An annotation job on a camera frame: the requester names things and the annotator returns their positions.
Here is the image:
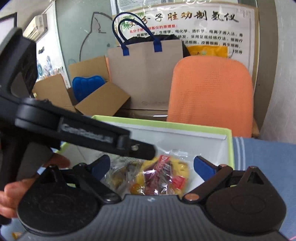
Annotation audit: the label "green storage box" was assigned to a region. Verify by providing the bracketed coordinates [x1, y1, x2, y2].
[54, 114, 235, 197]

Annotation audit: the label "chinese text poster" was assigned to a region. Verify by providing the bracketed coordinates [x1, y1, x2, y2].
[120, 2, 260, 77]

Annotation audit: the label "open cardboard box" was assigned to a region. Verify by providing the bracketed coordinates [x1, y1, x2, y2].
[33, 56, 130, 116]

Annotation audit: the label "yellow red snack bag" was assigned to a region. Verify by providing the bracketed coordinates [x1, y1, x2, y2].
[130, 155, 190, 198]

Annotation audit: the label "silver snack packet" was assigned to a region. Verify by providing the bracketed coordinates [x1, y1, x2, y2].
[101, 156, 144, 196]

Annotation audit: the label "yellow plastic bag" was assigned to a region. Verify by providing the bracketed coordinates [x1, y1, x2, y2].
[187, 45, 228, 58]

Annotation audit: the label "beige paper bag blue handles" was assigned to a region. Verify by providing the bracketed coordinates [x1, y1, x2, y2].
[107, 15, 184, 110]

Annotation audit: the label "white air conditioner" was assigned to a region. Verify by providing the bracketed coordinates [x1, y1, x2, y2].
[23, 14, 48, 41]

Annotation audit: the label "person's left hand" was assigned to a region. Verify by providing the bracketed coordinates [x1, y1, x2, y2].
[0, 153, 70, 218]

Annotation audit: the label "orange mesh chair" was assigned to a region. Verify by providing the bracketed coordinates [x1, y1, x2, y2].
[167, 56, 253, 138]

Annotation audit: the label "blue plastic cushion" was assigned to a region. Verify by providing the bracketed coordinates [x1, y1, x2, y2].
[72, 75, 106, 102]

